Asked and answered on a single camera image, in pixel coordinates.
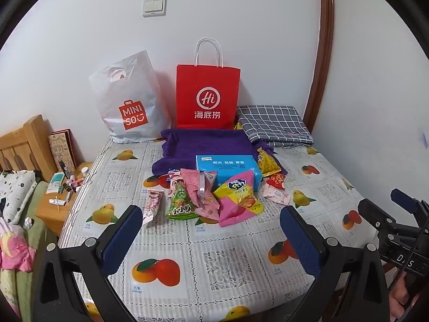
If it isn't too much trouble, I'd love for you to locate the pink white red packet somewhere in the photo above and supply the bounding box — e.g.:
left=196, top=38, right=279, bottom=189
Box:
left=167, top=169, right=183, bottom=198

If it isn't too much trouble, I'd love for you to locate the brown wooden door frame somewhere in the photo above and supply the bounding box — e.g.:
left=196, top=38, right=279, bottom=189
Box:
left=303, top=0, right=336, bottom=133

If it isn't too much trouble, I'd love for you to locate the yellow and pink snack packet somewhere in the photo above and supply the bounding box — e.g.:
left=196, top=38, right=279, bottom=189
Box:
left=213, top=170, right=265, bottom=228

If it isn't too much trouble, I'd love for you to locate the white black-spotted pillow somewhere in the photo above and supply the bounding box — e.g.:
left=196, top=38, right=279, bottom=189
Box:
left=0, top=169, right=42, bottom=225

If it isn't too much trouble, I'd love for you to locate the pink cloth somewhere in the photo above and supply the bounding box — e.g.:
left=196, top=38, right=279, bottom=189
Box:
left=0, top=223, right=37, bottom=272

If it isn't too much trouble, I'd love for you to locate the yellow triangular snack packet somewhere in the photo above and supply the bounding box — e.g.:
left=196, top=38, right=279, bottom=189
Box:
left=256, top=148, right=283, bottom=178

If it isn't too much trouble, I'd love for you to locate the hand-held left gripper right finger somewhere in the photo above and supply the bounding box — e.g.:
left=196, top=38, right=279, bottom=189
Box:
left=280, top=204, right=391, bottom=322

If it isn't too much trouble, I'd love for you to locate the blue tissue pack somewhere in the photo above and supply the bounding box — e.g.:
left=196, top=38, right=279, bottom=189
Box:
left=195, top=154, right=262, bottom=192

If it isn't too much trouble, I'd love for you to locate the white light switch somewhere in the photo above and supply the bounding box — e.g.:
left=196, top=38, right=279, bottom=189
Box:
left=142, top=0, right=166, bottom=17

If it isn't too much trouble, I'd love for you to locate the red paper bag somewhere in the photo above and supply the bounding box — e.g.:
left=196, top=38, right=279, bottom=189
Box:
left=176, top=38, right=241, bottom=130

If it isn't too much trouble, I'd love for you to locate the wooden headboard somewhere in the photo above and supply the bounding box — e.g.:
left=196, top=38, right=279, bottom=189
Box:
left=0, top=115, right=57, bottom=182

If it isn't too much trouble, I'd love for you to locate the fruit print bed sheet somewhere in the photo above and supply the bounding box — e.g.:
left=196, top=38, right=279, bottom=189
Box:
left=57, top=134, right=383, bottom=322

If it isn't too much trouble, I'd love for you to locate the red snack packet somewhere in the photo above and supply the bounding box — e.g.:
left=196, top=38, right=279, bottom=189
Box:
left=266, top=173, right=285, bottom=190

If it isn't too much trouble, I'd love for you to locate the light pink packet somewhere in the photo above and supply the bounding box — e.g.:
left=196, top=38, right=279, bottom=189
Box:
left=262, top=184, right=290, bottom=205

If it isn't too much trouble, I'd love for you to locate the purple towel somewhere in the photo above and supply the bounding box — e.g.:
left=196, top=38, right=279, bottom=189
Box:
left=152, top=128, right=289, bottom=178

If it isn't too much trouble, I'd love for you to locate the green blanket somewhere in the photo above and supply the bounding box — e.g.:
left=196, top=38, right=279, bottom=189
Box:
left=0, top=181, right=59, bottom=322

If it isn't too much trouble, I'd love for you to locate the grey checked folded cloth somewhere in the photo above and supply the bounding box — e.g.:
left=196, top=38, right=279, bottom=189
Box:
left=235, top=105, right=315, bottom=148

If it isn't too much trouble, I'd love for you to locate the wooden nightstand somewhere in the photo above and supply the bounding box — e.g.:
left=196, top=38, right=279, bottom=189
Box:
left=35, top=162, right=94, bottom=237

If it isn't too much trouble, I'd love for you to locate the teal and white box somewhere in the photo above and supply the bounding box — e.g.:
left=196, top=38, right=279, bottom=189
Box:
left=47, top=172, right=64, bottom=194

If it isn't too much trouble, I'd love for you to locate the white plastic shopping bag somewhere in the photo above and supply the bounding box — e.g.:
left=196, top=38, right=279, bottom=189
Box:
left=89, top=50, right=172, bottom=144

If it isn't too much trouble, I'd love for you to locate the person's right hand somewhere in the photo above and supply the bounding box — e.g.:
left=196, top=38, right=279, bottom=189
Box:
left=390, top=276, right=408, bottom=313

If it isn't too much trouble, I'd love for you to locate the black bottle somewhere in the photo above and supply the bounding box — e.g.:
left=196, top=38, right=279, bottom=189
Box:
left=58, top=160, right=72, bottom=180

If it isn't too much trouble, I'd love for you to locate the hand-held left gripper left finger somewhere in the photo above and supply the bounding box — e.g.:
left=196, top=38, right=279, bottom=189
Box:
left=34, top=204, right=145, bottom=322

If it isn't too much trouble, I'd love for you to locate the dusty pink silver-striped snack packet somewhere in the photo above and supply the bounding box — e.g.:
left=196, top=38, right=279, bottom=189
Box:
left=180, top=168, right=222, bottom=225

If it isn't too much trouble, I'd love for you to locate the small pink candy packet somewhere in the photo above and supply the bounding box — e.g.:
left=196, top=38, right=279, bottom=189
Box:
left=142, top=189, right=165, bottom=225

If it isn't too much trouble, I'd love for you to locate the patterned standing book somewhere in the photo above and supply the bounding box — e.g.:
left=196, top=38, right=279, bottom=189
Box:
left=48, top=128, right=77, bottom=171

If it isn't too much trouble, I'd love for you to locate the green snack packet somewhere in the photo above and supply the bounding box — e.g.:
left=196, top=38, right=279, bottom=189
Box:
left=167, top=180, right=198, bottom=221

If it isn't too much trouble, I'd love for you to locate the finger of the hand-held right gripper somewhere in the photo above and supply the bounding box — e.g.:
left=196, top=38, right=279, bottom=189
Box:
left=358, top=199, right=419, bottom=239
left=390, top=189, right=429, bottom=224

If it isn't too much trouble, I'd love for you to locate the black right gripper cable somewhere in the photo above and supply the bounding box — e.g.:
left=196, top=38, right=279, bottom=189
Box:
left=387, top=231, right=424, bottom=297

